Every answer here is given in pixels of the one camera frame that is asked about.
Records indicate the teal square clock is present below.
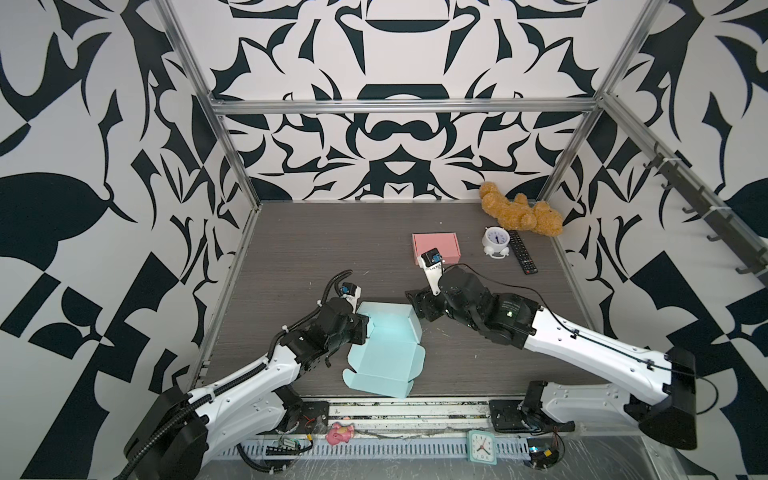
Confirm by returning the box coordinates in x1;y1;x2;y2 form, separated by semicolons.
467;430;497;465

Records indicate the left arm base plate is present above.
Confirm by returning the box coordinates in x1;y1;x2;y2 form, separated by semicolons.
257;400;330;435

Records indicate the small circuit board left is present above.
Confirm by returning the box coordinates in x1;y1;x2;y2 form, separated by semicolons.
264;436;314;456

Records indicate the light blue paper box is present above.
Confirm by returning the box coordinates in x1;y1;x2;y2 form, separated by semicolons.
342;301;426;399

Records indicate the small circuit board right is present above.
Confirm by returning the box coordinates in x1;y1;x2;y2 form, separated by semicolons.
524;437;564;470

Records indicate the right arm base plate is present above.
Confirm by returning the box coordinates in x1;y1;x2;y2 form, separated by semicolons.
488;400;576;435

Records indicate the pink paper box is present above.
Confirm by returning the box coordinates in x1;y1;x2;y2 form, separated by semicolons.
412;233;461;264

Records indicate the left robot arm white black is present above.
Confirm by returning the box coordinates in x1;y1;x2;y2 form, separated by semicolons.
117;295;368;479

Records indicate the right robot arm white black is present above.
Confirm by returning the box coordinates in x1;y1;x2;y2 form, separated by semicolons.
406;266;700;451

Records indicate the black remote control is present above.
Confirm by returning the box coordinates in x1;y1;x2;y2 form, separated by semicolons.
509;230;538;275

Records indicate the white alarm clock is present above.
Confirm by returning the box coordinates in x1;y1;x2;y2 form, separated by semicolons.
481;226;510;259

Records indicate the small circuit board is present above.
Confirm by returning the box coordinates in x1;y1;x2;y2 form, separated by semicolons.
524;437;564;470
264;436;314;456

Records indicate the pink small toy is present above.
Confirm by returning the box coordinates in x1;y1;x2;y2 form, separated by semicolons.
325;422;355;446

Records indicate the brown teddy bear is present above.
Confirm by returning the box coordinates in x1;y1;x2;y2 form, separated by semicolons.
479;182;564;237

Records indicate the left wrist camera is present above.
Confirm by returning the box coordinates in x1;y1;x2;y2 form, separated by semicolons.
339;282;362;313

